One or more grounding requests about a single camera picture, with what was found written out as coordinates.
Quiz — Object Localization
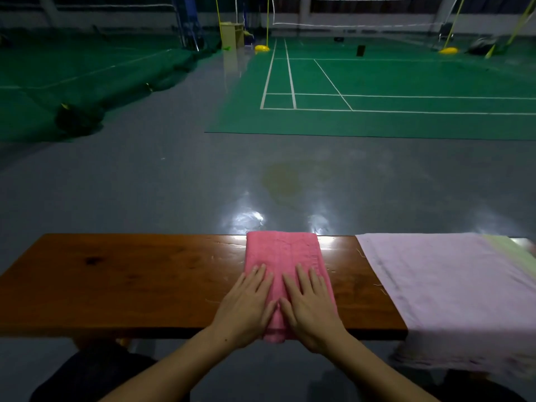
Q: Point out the slanted yellow pole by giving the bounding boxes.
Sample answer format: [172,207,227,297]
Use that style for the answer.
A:
[485,0,536,60]

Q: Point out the light green cloth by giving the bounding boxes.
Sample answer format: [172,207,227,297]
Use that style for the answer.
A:
[481,234,536,282]

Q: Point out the person's dark trousers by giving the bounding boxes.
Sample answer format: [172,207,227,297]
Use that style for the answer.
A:
[29,342,529,402]

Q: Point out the yellow net post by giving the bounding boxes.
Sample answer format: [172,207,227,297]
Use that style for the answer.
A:
[438,0,466,55]
[254,0,271,53]

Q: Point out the light wooden cabinet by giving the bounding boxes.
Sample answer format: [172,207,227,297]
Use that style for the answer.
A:
[219,22,245,50]

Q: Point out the dark bag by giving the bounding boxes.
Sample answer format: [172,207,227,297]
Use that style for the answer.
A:
[466,37,500,56]

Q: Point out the person's right forearm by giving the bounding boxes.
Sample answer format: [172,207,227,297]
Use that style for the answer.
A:
[326,331,440,402]

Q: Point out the pink towel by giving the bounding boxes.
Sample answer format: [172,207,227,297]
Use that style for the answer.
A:
[244,231,338,344]

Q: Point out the person's left forearm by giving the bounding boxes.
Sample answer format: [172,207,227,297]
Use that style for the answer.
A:
[100,326,228,402]

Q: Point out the person's left hand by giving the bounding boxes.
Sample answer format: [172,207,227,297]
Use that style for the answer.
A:
[209,264,279,350]

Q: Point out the person's right hand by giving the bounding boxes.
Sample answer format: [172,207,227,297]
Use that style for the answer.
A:
[279,264,348,356]

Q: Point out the lilac towel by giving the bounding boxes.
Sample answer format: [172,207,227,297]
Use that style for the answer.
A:
[355,233,536,380]

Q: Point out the blue metal stand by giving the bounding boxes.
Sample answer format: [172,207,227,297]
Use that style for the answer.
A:
[171,0,207,51]

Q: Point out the white-edged badminton net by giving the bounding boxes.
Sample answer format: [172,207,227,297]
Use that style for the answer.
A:
[271,0,445,29]

